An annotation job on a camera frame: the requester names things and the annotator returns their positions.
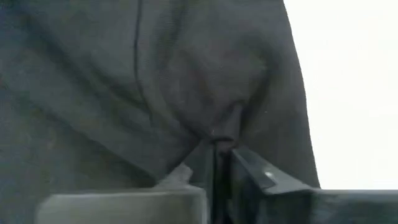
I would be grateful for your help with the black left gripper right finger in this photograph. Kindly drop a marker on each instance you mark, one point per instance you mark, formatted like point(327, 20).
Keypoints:
point(311, 208)

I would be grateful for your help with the black garment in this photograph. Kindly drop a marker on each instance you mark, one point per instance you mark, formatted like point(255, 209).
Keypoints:
point(124, 77)

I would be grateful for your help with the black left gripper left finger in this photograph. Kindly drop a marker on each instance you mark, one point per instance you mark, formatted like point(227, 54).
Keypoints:
point(124, 208)

